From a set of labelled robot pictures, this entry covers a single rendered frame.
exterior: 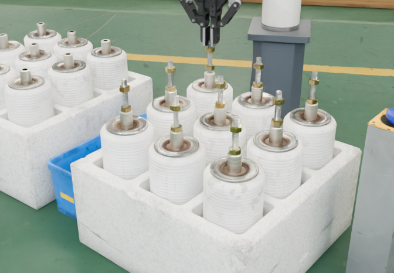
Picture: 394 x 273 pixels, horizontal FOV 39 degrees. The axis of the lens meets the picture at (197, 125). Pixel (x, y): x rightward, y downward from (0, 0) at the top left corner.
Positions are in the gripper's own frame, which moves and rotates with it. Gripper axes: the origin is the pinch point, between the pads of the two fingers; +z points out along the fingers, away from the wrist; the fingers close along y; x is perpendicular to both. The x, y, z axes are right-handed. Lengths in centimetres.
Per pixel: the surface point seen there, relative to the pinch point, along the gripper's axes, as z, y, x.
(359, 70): 36, 16, 89
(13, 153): 23.3, -34.1, -23.2
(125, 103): 6.1, -5.4, -23.3
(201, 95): 11.1, 0.2, -4.5
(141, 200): 17.8, 2.8, -32.9
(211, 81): 9.3, 0.8, -0.9
